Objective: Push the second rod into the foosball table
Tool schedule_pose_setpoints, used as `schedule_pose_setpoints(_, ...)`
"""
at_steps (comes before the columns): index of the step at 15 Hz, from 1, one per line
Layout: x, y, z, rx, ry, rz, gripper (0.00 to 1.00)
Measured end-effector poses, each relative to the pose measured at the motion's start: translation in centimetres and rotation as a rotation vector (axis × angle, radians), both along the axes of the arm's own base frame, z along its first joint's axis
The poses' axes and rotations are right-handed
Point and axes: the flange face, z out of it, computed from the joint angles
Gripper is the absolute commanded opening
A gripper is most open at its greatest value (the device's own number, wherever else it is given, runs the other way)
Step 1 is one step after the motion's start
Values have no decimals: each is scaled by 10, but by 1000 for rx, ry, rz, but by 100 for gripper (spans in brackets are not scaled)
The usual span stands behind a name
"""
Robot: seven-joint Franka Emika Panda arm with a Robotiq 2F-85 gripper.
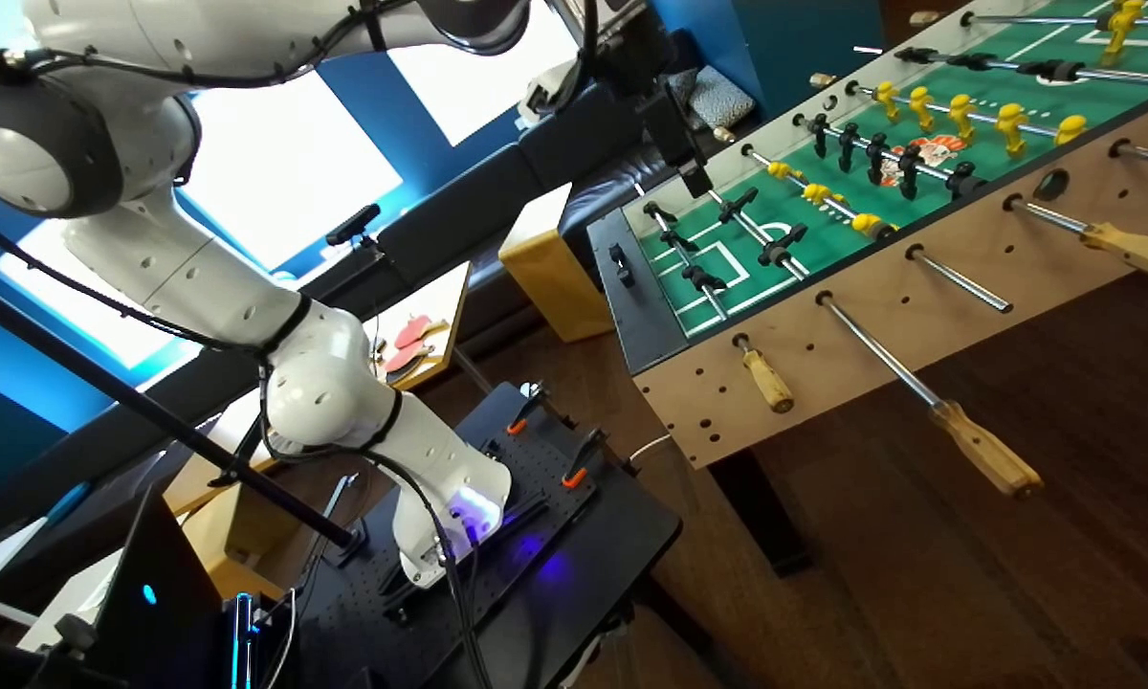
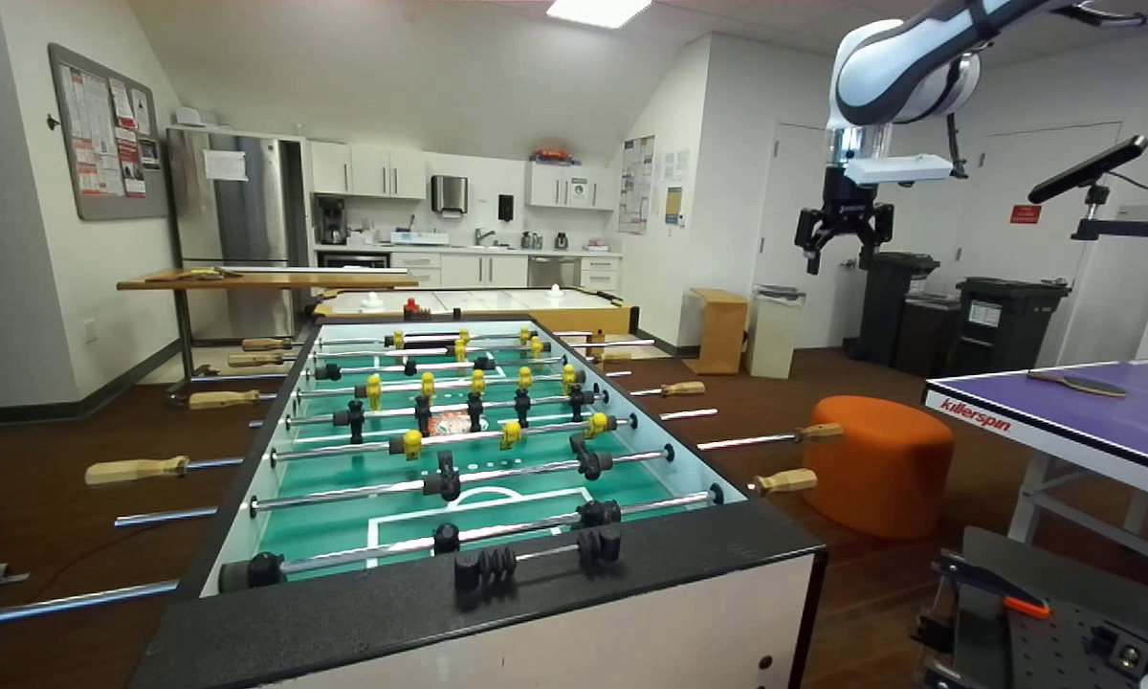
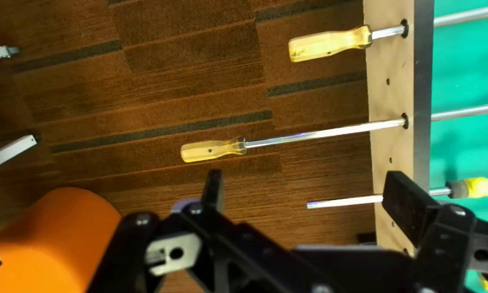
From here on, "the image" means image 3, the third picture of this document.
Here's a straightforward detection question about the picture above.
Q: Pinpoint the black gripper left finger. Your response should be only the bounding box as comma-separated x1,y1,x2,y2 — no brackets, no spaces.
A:
201,167,227,217

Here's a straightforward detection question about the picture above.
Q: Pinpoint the white metal bar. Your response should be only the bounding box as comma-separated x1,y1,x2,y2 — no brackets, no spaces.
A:
0,133,41,177

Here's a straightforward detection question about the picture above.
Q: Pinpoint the long steel rod wooden handle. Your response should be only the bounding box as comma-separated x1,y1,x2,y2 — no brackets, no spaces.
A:
180,100,488,164

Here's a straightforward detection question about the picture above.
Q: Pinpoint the wooden foosball table green field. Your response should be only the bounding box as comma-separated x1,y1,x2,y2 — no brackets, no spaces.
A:
362,0,488,293

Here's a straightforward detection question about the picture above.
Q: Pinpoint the bare steel foosball rod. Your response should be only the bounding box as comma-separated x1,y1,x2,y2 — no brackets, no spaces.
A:
307,180,488,211

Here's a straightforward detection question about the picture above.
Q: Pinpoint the orange foam cylinder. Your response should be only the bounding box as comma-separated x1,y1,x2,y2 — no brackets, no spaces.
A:
0,185,124,293

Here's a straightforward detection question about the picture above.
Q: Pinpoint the yellow foosball player figure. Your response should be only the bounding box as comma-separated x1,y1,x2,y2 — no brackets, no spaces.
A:
448,175,488,201

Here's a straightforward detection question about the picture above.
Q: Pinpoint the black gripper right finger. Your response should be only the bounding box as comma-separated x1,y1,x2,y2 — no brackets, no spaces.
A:
381,169,443,256

